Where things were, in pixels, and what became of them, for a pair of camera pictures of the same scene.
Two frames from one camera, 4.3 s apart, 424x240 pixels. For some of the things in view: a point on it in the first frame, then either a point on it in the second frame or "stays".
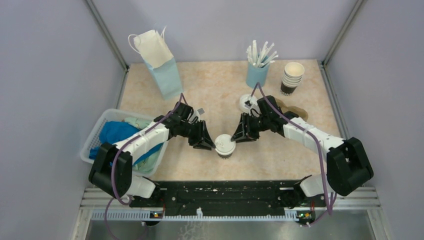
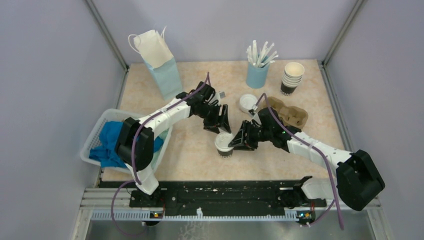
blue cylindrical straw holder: (254, 75) stays
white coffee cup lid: (223, 145) stays
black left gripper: (205, 142) → (211, 125)
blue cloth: (111, 132) stays
